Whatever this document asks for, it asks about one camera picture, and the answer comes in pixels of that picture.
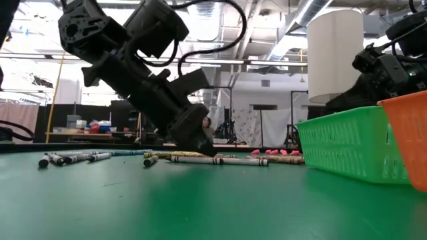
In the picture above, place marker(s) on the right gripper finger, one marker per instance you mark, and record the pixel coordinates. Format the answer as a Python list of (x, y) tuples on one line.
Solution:
[(353, 98)]

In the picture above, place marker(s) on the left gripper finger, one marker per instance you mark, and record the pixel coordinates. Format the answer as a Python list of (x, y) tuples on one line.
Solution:
[(193, 130)]

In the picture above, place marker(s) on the brown crayon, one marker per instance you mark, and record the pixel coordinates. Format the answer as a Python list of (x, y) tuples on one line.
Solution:
[(273, 157), (287, 161)]

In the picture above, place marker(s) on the black background robot arm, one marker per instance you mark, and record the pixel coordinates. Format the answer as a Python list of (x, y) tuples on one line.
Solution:
[(293, 135), (227, 131)]

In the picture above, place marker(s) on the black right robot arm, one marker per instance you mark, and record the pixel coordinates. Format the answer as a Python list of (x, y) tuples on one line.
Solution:
[(410, 30)]

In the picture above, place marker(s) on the person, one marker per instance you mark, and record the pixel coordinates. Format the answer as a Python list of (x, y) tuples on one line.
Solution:
[(207, 124)]

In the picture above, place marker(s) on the wooden background table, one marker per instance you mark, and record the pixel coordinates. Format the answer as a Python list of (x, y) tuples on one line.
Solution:
[(233, 145)]

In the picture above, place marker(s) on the green plastic basket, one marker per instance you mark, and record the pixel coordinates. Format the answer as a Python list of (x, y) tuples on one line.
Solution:
[(350, 146)]

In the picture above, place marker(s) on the white shade wooden base lamp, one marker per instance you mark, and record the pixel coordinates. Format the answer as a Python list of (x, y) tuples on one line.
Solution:
[(333, 50)]

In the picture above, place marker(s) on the blue box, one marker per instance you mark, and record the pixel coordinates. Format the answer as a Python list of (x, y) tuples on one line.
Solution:
[(105, 128)]

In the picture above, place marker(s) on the patterned white sheet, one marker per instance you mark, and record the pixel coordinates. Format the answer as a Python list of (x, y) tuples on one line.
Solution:
[(247, 125)]

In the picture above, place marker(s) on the red container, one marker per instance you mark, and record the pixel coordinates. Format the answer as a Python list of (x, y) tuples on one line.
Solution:
[(95, 128)]

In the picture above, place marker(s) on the orange plastic basket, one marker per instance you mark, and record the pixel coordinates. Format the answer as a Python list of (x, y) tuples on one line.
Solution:
[(410, 133)]

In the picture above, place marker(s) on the blue crayon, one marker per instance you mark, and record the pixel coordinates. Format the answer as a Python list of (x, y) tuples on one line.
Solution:
[(128, 152)]

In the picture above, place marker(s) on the green table mat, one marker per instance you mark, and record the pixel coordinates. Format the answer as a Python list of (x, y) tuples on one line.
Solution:
[(200, 200)]

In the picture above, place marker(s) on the gray storage bin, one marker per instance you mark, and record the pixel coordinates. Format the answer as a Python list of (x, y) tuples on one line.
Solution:
[(73, 120)]

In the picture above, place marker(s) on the wooden workbench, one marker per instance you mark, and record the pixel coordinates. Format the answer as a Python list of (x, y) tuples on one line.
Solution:
[(80, 134)]

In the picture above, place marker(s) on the plain white sheet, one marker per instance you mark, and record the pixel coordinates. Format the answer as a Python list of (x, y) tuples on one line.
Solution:
[(277, 126)]

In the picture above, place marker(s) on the long ceiling light bar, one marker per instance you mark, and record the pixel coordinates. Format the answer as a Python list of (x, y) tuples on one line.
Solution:
[(267, 62)]

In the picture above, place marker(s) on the pink curtain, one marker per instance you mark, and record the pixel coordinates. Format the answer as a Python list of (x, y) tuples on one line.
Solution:
[(20, 116)]

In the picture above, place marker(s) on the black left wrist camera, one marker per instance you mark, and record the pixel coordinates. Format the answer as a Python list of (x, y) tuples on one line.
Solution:
[(190, 83)]

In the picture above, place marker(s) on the black partition wall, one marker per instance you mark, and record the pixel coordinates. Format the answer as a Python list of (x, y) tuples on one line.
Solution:
[(60, 115)]

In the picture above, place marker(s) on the silver ventilation duct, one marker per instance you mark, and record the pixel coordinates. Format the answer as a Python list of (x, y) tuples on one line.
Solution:
[(310, 10), (207, 20)]

